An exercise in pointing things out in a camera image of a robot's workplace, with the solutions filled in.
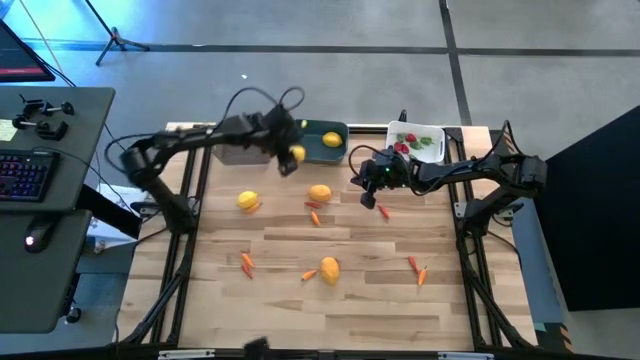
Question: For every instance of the silver edge bracket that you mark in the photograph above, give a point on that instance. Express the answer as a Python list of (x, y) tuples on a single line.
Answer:
[(465, 356), (185, 355)]

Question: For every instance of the red habanero pepper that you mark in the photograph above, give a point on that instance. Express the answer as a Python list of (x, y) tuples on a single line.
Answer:
[(401, 148), (411, 137)]

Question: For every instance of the black round knob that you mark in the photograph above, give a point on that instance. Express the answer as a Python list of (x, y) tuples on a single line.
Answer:
[(73, 314)]

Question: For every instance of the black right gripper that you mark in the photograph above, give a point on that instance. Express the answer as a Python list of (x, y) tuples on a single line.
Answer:
[(387, 172)]

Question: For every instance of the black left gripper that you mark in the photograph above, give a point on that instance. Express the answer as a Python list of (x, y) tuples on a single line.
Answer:
[(285, 132)]

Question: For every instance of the grey-blue floor mat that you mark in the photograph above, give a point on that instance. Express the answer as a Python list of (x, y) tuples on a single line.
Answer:
[(537, 280)]

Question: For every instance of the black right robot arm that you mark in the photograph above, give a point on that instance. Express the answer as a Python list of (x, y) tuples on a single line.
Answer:
[(500, 167)]

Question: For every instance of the black aluminium table frame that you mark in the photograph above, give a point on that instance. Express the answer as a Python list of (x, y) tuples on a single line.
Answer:
[(175, 325)]

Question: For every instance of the red chili pepper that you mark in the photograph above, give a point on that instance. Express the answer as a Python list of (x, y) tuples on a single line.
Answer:
[(413, 264), (246, 270), (313, 205), (384, 211)]

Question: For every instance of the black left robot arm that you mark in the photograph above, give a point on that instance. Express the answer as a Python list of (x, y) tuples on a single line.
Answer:
[(200, 136)]

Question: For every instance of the teal plastic basket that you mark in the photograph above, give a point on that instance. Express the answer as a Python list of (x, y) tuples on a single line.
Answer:
[(320, 155)]

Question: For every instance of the white plastic basket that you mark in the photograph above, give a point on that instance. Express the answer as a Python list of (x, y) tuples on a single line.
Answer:
[(435, 150)]

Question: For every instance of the yellow-orange chili pepper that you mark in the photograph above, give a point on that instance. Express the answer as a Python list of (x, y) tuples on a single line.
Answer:
[(255, 208), (422, 275), (315, 218), (247, 260), (309, 274)]

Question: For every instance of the yellow lemon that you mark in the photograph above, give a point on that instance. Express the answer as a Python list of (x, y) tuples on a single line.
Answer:
[(332, 139), (247, 200), (299, 153)]

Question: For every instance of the black screw clamp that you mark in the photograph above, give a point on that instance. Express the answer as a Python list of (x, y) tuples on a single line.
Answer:
[(50, 132), (31, 107)]

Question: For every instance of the black computer monitor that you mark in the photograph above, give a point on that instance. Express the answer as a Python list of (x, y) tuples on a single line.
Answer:
[(20, 55)]

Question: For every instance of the dark grey desk top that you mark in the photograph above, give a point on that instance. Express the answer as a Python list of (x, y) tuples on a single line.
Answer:
[(35, 290), (85, 150)]

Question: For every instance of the silver mounting plate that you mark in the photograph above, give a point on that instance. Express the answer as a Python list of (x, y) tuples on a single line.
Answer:
[(460, 209), (142, 209)]

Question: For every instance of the black desk support bar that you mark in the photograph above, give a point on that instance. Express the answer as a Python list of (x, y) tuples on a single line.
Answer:
[(110, 210)]

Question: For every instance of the orange citrus fruit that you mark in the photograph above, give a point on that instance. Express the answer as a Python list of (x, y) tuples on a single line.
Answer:
[(320, 193), (329, 270)]

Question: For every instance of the pale paper note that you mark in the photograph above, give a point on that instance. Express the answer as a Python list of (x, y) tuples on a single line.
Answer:
[(6, 130)]

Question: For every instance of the large black box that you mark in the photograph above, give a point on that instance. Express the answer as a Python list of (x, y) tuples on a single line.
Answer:
[(590, 225)]

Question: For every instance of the black computer mouse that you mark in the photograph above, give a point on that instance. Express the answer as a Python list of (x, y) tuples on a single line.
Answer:
[(39, 235)]

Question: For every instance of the black tripod stand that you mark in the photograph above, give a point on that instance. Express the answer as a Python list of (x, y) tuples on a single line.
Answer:
[(116, 37)]

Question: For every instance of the black backlit keyboard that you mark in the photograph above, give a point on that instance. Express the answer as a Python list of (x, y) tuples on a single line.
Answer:
[(25, 175)]

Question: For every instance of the green habanero pepper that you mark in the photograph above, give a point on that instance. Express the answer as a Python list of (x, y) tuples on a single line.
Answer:
[(400, 137), (415, 145), (426, 141)]

